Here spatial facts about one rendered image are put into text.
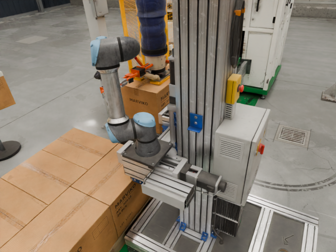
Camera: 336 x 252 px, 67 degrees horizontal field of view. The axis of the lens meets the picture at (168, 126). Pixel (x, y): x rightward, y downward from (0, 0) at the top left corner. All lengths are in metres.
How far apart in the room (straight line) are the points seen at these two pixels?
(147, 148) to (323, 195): 1.98
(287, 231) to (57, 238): 1.64
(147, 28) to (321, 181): 2.25
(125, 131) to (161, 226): 1.04
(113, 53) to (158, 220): 1.43
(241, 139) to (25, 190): 1.67
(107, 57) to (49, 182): 1.31
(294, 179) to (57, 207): 2.25
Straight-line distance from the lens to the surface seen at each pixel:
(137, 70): 2.04
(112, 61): 1.23
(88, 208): 1.94
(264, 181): 2.84
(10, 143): 3.92
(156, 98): 2.03
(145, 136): 1.38
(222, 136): 1.31
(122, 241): 2.30
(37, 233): 1.95
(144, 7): 2.07
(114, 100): 1.29
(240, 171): 1.41
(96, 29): 3.11
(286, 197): 2.76
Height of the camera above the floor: 1.99
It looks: 34 degrees down
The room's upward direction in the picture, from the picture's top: 3 degrees counter-clockwise
